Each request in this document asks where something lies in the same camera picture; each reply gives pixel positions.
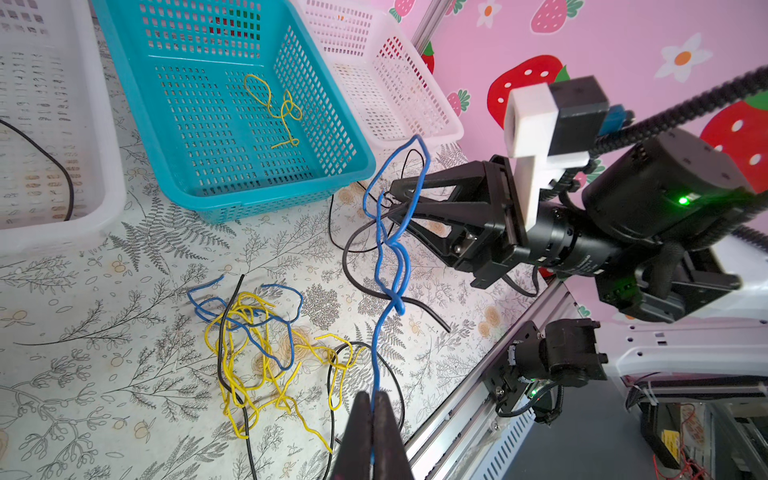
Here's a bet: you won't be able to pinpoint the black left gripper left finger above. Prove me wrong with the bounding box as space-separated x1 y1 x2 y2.
330 391 373 480

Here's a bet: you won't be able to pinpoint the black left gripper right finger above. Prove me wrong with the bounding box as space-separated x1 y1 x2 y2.
372 391 414 480

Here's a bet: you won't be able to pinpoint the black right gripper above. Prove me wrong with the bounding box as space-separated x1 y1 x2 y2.
389 155 606 289

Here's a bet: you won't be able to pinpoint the blue cable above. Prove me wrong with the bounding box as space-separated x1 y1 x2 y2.
361 134 433 403

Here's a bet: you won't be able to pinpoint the yellow blue black cables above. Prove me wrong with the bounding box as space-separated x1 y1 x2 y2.
185 272 367 457

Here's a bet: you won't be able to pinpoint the yellow cable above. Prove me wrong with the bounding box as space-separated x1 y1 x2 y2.
242 73 304 150

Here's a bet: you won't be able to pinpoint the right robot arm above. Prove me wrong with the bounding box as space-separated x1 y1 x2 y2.
389 67 767 323

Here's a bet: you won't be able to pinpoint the right white plastic basket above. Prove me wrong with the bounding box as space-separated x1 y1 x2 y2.
293 0 464 165

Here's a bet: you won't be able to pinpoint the white plastic basket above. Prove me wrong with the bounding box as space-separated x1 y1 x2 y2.
1 1 126 259
293 0 464 165

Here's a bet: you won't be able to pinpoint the teal plastic basket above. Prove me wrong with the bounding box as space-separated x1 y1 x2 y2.
94 1 375 223

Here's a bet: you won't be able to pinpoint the left white plastic basket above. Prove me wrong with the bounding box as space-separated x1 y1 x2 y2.
1 1 126 259

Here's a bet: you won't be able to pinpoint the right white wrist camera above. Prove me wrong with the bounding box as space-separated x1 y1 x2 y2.
504 76 634 230

